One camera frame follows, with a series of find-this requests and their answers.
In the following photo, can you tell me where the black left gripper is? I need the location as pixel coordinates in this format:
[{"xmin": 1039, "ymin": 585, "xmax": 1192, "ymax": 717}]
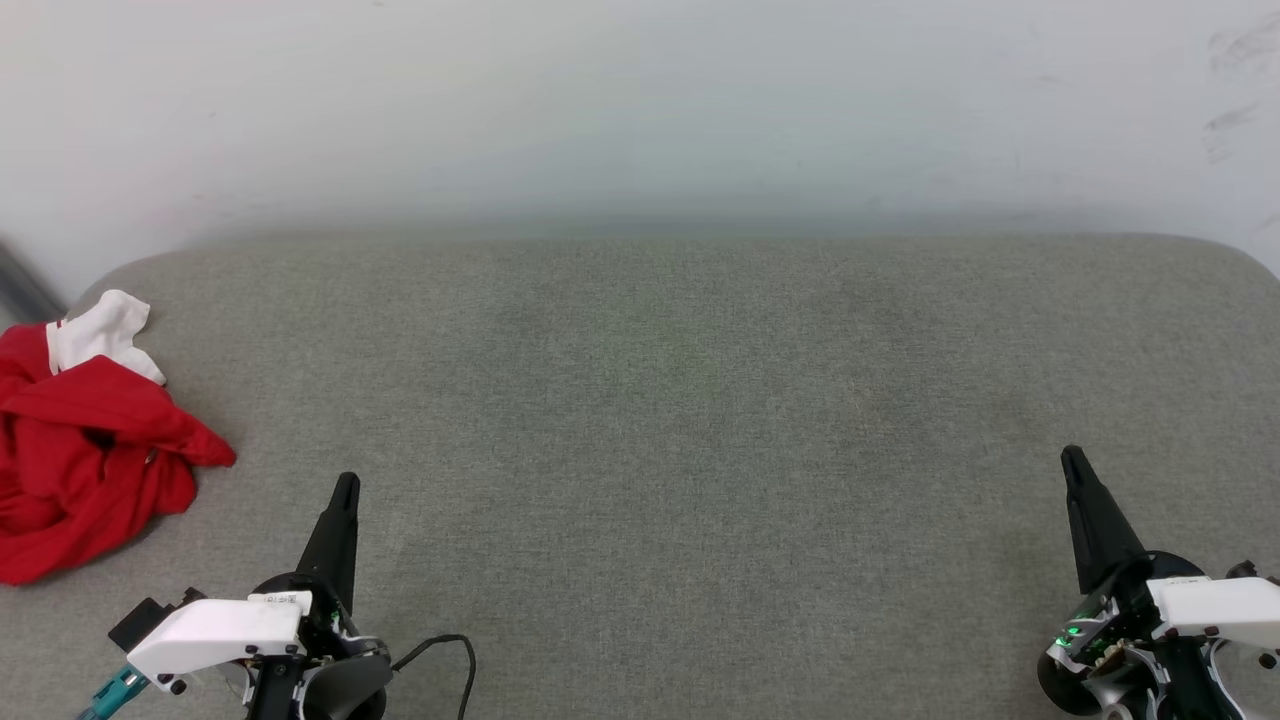
[{"xmin": 245, "ymin": 473, "xmax": 393, "ymax": 720}]

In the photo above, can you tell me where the black cable with teal connector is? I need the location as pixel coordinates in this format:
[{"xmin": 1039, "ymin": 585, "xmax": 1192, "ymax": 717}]
[{"xmin": 78, "ymin": 664, "xmax": 151, "ymax": 720}]

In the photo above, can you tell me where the thin black cable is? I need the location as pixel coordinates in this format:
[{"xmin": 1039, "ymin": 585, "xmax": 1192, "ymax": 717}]
[{"xmin": 390, "ymin": 634, "xmax": 478, "ymax": 720}]

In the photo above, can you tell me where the red and white jersey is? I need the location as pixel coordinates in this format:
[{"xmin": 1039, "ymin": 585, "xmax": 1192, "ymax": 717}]
[{"xmin": 0, "ymin": 290, "xmax": 238, "ymax": 587}]

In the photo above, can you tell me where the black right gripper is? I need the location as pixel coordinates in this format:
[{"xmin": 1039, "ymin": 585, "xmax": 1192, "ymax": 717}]
[{"xmin": 1038, "ymin": 445, "xmax": 1280, "ymax": 720}]

